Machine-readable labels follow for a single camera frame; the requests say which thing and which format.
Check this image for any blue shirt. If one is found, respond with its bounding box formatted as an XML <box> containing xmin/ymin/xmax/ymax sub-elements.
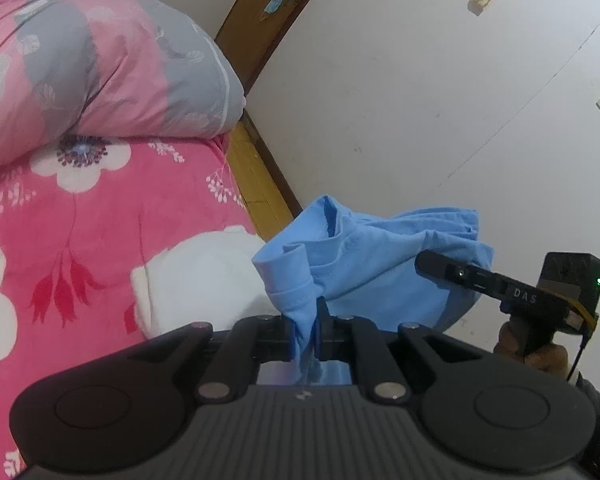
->
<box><xmin>251</xmin><ymin>194</ymin><xmax>496</xmax><ymax>386</ymax></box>

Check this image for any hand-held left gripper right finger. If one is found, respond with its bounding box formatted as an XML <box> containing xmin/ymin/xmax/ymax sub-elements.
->
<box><xmin>311</xmin><ymin>297</ymin><xmax>482</xmax><ymax>404</ymax></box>

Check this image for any brown wooden door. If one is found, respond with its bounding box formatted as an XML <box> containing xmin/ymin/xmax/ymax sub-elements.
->
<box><xmin>214</xmin><ymin>0</ymin><xmax>342</xmax><ymax>97</ymax></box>

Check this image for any wooden bed frame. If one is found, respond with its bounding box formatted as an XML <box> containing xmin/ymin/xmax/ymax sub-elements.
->
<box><xmin>224</xmin><ymin>110</ymin><xmax>304</xmax><ymax>244</ymax></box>

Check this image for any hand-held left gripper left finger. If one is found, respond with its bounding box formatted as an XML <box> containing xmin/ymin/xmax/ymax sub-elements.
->
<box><xmin>132</xmin><ymin>314</ymin><xmax>301</xmax><ymax>407</ymax></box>

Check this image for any blue face mask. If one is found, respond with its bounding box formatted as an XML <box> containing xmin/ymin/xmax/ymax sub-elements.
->
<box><xmin>263</xmin><ymin>0</ymin><xmax>294</xmax><ymax>19</ymax></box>

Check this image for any pink floral blanket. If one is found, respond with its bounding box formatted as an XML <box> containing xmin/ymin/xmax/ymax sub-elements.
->
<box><xmin>0</xmin><ymin>132</ymin><xmax>294</xmax><ymax>480</ymax></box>

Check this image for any pink and grey quilt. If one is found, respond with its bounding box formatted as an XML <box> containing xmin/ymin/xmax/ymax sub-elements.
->
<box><xmin>0</xmin><ymin>0</ymin><xmax>247</xmax><ymax>177</ymax></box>

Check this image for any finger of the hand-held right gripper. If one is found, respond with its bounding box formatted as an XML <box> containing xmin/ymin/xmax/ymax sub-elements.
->
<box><xmin>415</xmin><ymin>250</ymin><xmax>505</xmax><ymax>297</ymax></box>

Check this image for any person's right hand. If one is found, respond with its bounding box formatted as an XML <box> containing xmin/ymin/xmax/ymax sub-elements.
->
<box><xmin>494</xmin><ymin>320</ymin><xmax>572</xmax><ymax>379</ymax></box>

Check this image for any black cable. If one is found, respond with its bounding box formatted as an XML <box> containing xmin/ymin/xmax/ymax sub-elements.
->
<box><xmin>567</xmin><ymin>330</ymin><xmax>592</xmax><ymax>384</ymax></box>

